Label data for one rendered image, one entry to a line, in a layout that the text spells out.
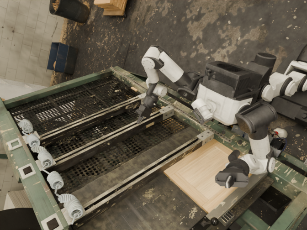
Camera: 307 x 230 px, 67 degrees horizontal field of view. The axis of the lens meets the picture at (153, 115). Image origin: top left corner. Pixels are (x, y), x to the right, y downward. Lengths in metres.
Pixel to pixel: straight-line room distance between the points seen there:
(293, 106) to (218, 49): 1.11
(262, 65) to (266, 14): 1.41
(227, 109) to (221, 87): 0.12
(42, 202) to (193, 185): 0.82
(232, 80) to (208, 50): 1.87
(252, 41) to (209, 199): 1.88
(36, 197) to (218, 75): 1.13
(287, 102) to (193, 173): 1.18
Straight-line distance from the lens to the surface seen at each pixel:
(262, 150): 1.29
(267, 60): 1.51
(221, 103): 1.23
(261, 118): 1.17
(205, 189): 1.44
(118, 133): 1.70
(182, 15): 3.47
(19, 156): 1.71
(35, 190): 1.47
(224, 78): 1.20
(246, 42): 2.83
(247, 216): 1.47
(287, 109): 2.33
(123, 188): 1.37
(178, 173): 1.50
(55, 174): 1.33
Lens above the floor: 2.45
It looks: 47 degrees down
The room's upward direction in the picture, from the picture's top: 82 degrees counter-clockwise
